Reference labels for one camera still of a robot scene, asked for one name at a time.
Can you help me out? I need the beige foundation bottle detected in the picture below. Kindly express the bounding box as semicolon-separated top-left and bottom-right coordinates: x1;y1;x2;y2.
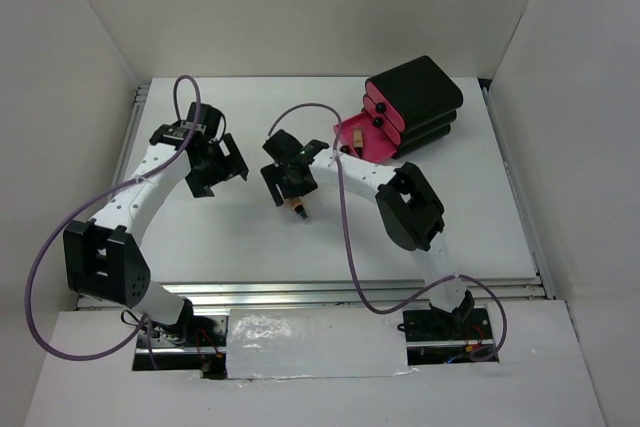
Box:
287;197;309;221

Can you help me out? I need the beige foundation tube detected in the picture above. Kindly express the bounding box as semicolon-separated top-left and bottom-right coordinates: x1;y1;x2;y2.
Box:
340;127;364;158

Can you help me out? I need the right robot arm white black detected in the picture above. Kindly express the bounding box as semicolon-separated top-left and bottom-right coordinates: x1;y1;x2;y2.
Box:
261;129;474;339

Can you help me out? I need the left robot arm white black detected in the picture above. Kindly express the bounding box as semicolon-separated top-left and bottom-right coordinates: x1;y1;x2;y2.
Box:
63;104;249;346

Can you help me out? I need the black drawer organizer case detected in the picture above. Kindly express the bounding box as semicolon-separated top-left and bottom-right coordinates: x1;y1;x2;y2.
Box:
365;55;464;158

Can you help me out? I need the white glossy cover plate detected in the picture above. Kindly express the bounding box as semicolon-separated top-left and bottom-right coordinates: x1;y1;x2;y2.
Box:
226;307;409;380

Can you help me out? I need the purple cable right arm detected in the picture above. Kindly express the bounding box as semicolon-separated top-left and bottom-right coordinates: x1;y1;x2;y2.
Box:
267;103;510;363

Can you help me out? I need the aluminium left rail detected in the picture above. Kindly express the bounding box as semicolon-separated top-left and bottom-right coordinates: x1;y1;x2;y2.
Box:
114;84;150;183

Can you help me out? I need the aluminium front rail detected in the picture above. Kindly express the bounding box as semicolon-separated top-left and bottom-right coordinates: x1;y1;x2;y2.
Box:
149;280;546;310

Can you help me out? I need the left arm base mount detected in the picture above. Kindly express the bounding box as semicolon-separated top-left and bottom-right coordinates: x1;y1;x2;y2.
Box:
132;315;229;380

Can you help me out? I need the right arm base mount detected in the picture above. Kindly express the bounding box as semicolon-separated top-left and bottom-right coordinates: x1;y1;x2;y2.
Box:
397;307;499;366

